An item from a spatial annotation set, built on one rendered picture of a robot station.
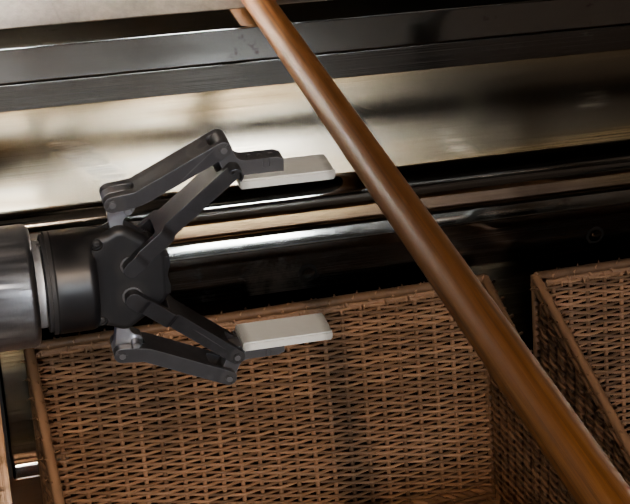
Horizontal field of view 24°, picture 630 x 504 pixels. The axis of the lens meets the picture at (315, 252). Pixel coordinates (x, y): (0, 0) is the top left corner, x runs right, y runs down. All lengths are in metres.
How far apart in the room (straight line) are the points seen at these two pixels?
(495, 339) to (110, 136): 0.73
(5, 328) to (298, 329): 0.23
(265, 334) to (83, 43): 0.52
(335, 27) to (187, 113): 0.19
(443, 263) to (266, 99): 0.62
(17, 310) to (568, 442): 0.39
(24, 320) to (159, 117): 0.61
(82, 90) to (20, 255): 0.55
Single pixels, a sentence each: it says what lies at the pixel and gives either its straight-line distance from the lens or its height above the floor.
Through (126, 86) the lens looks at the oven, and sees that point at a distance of 1.55.
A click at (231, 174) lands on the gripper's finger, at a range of 1.03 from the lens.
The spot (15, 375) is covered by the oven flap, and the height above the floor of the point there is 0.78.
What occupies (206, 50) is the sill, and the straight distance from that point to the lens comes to 1.55.
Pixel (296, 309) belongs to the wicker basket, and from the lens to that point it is 1.67.
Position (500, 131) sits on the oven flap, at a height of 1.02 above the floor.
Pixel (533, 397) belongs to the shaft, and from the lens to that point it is 0.91.
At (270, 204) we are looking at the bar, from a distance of 1.21.
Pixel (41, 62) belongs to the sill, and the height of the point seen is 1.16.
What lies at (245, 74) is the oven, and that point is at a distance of 1.57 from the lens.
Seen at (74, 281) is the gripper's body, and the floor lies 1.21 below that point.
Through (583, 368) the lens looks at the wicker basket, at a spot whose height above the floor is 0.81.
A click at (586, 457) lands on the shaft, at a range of 0.86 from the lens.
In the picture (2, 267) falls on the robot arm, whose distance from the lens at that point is 1.02.
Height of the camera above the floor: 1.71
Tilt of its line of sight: 29 degrees down
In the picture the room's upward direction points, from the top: straight up
